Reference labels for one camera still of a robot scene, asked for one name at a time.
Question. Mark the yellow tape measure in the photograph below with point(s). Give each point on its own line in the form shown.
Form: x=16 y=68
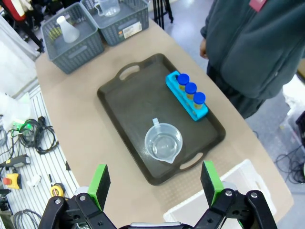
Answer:
x=57 y=190

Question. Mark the white bags pile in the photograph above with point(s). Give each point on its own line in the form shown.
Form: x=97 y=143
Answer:
x=294 y=95

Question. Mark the white plastic box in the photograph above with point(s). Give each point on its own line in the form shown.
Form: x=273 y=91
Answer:
x=245 y=174

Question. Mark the person right hand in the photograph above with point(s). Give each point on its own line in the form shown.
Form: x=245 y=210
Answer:
x=203 y=48

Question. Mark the yellow emergency stop button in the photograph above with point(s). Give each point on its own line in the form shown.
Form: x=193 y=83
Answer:
x=12 y=181

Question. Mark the person in dark jacket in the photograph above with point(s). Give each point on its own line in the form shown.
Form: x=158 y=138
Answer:
x=250 y=47

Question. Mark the grey plastic basket with label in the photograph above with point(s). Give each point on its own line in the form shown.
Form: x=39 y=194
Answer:
x=114 y=31

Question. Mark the white plastic conical flask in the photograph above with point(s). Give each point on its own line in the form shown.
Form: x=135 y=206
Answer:
x=68 y=32

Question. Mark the blue test tube rack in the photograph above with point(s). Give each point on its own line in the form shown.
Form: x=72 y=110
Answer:
x=171 y=82

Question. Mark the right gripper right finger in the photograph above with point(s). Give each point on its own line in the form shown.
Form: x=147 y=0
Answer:
x=210 y=183

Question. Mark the white plastic bag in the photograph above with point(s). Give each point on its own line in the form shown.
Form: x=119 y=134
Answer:
x=12 y=109

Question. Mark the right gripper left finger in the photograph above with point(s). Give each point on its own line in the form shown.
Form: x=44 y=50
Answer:
x=98 y=186

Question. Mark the grey black power tool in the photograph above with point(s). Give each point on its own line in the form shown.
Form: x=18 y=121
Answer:
x=16 y=161

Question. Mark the red canister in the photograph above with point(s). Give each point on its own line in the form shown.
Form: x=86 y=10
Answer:
x=16 y=9

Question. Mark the clear plastic measuring cup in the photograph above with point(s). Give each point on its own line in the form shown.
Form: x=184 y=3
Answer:
x=109 y=9
x=152 y=138

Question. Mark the small white plastic part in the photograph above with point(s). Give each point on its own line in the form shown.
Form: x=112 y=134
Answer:
x=34 y=180

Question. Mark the black marker pen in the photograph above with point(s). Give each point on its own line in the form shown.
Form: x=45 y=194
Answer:
x=50 y=179

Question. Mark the dark brown serving tray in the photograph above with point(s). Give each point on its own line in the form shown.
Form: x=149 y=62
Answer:
x=133 y=100

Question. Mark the blue capped sample tube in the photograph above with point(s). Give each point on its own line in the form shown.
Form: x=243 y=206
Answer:
x=199 y=97
x=183 y=79
x=190 y=88

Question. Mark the person right forearm sleeve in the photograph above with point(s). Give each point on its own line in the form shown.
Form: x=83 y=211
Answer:
x=207 y=28

